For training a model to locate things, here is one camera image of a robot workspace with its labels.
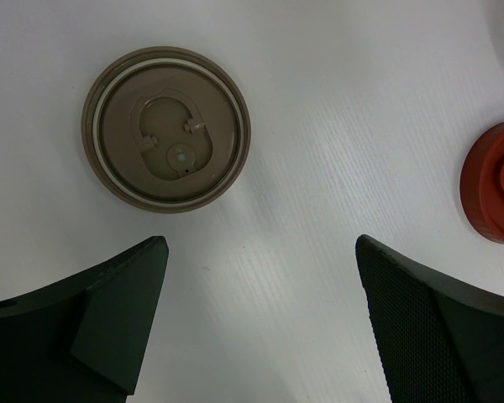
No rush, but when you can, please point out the brown round lid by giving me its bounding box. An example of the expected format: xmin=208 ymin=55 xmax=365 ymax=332
xmin=81 ymin=46 xmax=252 ymax=214

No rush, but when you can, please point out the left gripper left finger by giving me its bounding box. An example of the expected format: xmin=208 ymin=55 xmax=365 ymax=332
xmin=0 ymin=236 xmax=169 ymax=402

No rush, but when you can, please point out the red round lid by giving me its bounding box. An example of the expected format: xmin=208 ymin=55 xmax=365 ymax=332
xmin=459 ymin=122 xmax=504 ymax=243

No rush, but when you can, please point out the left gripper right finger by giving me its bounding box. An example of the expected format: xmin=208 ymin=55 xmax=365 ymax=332
xmin=355 ymin=235 xmax=504 ymax=402

